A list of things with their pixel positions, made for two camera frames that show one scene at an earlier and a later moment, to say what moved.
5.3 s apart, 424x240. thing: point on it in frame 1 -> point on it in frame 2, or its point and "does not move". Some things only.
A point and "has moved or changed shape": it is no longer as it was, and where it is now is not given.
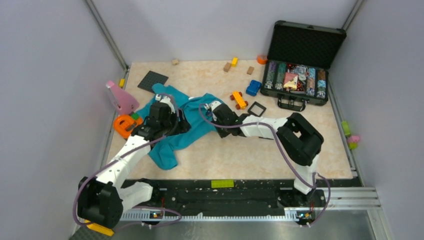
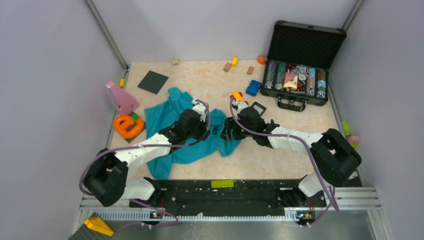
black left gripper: x=181 y=126 -> x=205 y=129
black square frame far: x=250 y=112 does not move
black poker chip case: x=297 y=71 does not move
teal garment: x=195 y=109 has moved or changed shape
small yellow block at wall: x=122 y=82 does not move
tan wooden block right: x=250 y=70 does not move
